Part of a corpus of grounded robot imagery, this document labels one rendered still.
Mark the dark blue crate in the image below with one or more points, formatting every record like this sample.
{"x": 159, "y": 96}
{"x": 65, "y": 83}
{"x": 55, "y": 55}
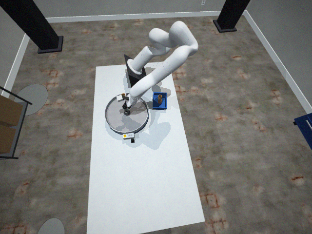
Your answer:
{"x": 156, "y": 105}

